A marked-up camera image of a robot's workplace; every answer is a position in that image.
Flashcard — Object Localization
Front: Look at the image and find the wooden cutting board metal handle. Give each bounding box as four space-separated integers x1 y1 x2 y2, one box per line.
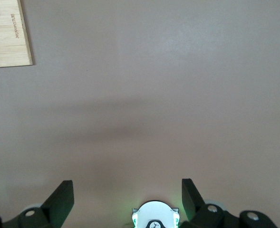
0 0 34 69

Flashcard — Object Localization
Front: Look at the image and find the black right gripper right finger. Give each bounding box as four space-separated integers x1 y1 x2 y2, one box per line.
181 178 277 228

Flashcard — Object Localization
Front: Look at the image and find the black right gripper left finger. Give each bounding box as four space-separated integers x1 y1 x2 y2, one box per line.
0 180 75 228

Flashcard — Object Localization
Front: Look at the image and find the brown table cover mat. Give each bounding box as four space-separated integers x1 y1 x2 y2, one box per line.
0 0 280 228

